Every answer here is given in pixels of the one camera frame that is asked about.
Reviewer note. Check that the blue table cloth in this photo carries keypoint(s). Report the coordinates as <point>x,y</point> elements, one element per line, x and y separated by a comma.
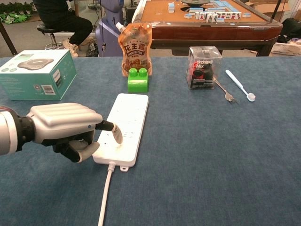
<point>211,153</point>

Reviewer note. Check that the black swivel stool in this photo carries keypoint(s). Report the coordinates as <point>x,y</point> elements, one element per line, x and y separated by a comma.
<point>44,28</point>

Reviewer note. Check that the peanut butter spout pouch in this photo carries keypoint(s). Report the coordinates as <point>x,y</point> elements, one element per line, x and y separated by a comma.
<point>135,51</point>

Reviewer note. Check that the blue-backed mahjong tile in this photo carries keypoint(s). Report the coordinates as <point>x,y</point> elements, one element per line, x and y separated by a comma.
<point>171,4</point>
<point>221,20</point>
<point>188,16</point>
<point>246,15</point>

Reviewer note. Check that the green artificial plants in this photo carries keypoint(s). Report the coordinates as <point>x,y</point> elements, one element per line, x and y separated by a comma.
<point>14,13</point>

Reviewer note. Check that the metal fork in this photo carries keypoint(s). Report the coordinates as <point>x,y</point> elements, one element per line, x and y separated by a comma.
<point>229,97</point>

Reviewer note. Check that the clear plastic coffee box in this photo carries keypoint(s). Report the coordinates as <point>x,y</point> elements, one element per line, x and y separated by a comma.
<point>202,70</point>

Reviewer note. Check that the black tripod leg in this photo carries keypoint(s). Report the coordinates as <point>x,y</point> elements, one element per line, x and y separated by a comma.
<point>8,38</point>

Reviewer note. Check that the brown mahjong table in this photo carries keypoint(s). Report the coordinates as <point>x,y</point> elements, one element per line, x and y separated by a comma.
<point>200,35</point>

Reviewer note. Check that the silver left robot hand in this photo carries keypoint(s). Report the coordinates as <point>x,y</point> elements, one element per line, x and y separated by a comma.
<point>63,117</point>

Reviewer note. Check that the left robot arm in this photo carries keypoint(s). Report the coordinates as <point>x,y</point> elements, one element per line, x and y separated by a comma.
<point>7,131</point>

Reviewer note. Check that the white power strip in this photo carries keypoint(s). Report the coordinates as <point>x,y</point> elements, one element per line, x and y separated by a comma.
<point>131,113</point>

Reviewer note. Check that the seated person in black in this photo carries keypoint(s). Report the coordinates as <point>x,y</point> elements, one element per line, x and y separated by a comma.
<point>61,16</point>

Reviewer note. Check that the green toy building block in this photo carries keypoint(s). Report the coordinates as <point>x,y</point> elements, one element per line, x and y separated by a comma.
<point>137,83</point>

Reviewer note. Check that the teal speaker product box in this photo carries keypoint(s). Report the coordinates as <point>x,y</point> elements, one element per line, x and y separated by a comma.
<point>35,77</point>

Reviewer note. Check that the black bag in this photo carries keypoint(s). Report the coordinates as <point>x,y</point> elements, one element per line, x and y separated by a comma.
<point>292,29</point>

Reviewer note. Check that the light blue toothbrush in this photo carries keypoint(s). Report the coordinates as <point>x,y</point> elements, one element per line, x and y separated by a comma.
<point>237,82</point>

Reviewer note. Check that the white plastic basket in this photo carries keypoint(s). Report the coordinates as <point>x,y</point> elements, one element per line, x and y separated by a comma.
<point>285,49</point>

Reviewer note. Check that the white mahjong tile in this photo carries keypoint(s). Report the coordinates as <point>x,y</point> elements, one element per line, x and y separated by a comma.
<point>233,15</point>
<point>227,15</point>
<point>215,18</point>
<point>221,15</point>
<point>209,17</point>
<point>202,16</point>
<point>238,15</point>

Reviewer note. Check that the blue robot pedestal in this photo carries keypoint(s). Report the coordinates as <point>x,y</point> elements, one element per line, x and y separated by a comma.
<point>108,42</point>

